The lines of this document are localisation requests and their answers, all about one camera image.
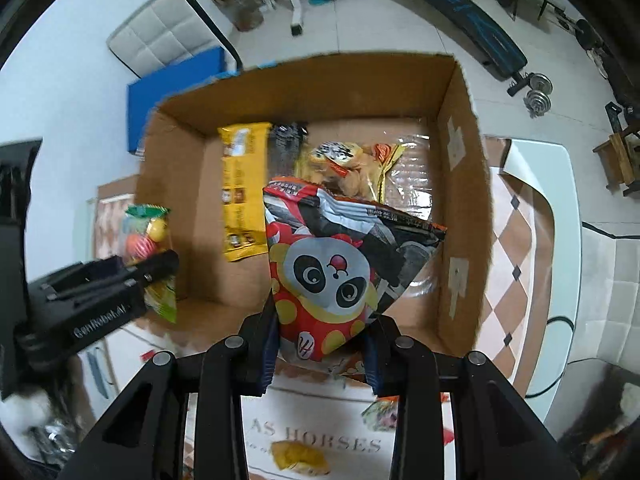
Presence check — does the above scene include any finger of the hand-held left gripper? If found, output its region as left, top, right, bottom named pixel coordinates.
left=120, top=249, right=181, bottom=292

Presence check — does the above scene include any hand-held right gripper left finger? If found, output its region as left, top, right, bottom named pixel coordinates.
left=60, top=292, right=281, bottom=480

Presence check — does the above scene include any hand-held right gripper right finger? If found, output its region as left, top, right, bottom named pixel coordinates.
left=362, top=312, right=581, bottom=480

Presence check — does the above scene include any colourful candy packet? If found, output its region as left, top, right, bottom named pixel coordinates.
left=122, top=203, right=178, bottom=323

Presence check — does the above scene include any red black panda snack packet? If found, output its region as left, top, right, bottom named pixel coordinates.
left=262, top=176, right=447, bottom=376

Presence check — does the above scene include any brown cardboard box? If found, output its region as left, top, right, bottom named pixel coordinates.
left=135, top=52, right=493, bottom=361

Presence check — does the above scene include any small yellow snack packet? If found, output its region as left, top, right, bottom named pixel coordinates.
left=272, top=440, right=331, bottom=476

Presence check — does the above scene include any long yellow snack packet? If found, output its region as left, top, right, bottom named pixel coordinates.
left=218, top=123, right=273, bottom=263

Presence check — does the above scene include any brown diamond pattern mat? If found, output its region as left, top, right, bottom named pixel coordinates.
left=82, top=135, right=558, bottom=480

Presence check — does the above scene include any blue folder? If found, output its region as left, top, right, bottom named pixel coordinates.
left=126, top=46, right=241, bottom=156

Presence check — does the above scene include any clear bag of yellow pastries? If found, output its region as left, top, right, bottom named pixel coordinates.
left=295, top=132, right=436, bottom=221

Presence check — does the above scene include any white quilted cushion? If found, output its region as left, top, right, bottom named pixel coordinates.
left=107, top=0, right=243, bottom=78

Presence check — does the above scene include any dark clutter pile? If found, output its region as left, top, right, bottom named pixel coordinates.
left=560, top=365, right=640, bottom=480

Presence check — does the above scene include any brown clutter pile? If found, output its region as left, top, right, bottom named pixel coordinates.
left=202, top=0, right=276, bottom=31

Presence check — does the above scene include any wooden stool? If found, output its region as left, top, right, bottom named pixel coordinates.
left=593, top=120, right=640, bottom=196

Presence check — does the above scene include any black cable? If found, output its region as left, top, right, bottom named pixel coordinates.
left=525, top=315, right=616, bottom=401

